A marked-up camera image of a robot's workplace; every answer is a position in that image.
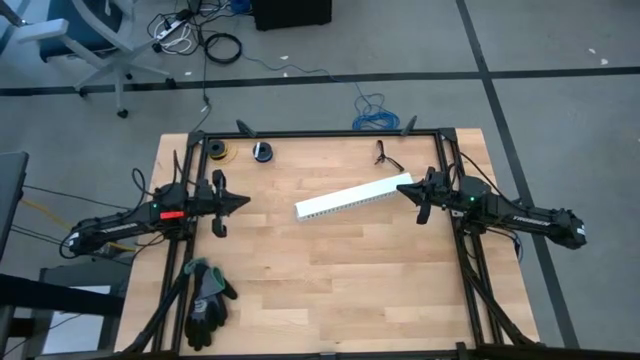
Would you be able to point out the black white spool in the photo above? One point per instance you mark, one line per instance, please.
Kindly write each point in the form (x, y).
(256, 152)

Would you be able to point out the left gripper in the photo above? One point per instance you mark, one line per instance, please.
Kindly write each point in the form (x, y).
(204, 202)

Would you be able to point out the grey office chair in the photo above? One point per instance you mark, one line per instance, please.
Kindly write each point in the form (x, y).
(80, 30)

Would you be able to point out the grey cart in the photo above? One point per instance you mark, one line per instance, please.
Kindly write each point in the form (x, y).
(75, 272)

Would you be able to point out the silver metal bracket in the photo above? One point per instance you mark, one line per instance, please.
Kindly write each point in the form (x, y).
(455, 213)

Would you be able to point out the black safety glasses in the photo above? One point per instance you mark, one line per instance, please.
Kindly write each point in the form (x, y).
(381, 159)

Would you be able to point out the white power strip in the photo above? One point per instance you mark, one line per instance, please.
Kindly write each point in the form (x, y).
(170, 29)

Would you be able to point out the black work glove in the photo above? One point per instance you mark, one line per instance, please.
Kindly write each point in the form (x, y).
(202, 325)
(197, 272)

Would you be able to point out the black diagonal strut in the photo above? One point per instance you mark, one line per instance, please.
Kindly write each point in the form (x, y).
(165, 305)
(492, 310)

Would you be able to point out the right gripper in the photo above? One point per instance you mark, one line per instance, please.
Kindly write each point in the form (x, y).
(446, 192)

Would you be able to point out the dark panel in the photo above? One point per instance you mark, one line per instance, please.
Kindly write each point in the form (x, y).
(10, 190)

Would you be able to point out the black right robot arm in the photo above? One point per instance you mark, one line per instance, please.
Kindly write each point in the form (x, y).
(525, 220)

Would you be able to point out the black beam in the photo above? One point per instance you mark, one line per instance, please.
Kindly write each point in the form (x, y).
(50, 295)

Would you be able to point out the black aluminium table frame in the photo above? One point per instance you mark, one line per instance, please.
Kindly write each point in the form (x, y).
(300, 133)

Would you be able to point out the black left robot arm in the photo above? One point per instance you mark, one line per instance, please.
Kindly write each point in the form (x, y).
(120, 225)

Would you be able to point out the black yellow spool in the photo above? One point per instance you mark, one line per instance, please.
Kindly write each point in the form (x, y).
(211, 150)

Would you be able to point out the black box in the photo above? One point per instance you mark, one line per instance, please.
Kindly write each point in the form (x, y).
(290, 12)

